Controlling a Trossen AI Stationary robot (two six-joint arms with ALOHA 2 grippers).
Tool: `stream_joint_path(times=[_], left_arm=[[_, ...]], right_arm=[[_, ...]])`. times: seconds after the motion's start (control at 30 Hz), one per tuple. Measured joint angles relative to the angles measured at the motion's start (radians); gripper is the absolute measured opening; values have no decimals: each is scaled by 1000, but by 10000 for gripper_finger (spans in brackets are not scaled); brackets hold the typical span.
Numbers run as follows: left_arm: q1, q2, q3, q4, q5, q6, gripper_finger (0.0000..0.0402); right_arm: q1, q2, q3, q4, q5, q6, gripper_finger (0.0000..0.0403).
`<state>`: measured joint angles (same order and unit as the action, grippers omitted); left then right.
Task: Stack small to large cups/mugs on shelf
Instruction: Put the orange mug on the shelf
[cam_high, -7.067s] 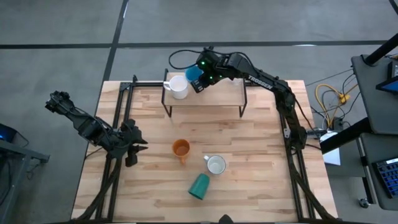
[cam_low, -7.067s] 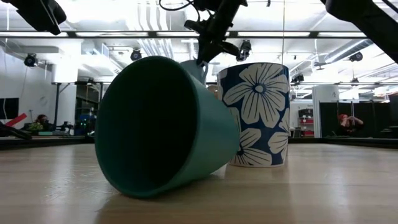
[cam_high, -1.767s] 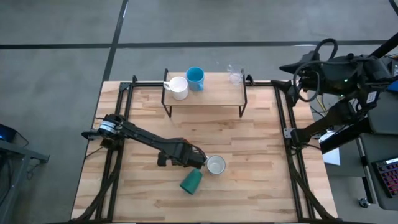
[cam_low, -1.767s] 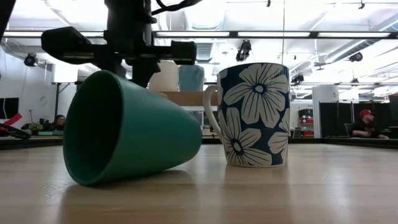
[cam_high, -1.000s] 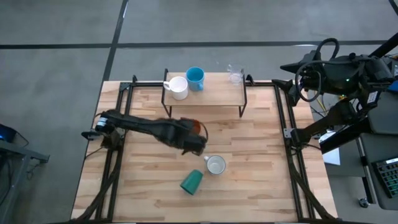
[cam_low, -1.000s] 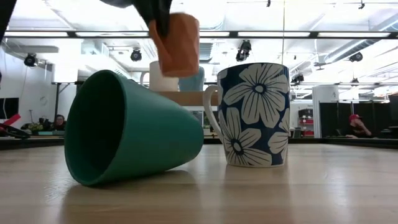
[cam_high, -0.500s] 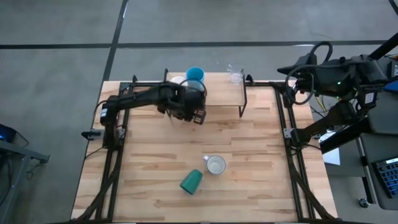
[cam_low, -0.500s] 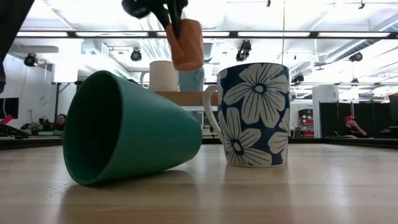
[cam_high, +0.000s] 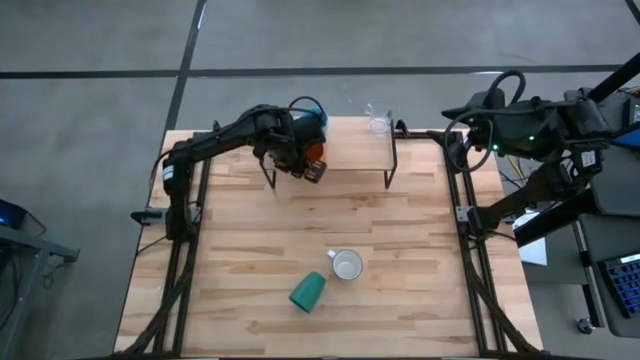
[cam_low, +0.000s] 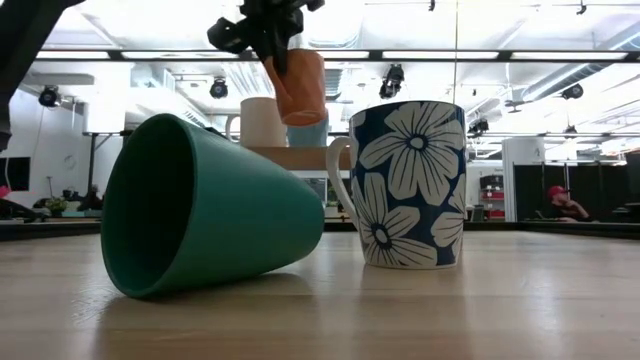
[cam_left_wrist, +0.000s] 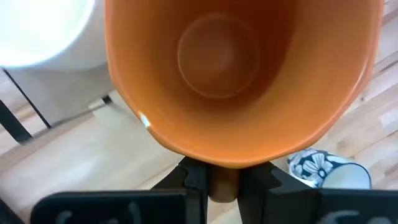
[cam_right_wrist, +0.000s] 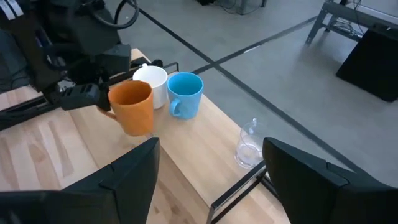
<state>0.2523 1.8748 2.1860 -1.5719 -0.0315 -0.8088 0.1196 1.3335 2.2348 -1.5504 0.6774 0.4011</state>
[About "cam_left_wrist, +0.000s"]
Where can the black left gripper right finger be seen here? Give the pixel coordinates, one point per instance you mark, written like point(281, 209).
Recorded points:
point(311, 207)

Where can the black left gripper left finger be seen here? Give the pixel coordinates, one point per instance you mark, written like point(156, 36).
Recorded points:
point(124, 207)

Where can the orange ceramic mug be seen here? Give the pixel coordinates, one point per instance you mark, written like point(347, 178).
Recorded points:
point(217, 124)

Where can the white ceramic mug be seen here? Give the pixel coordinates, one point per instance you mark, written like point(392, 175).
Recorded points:
point(46, 37)

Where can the blue white floral mug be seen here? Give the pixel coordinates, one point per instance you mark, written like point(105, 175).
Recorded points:
point(308, 165)

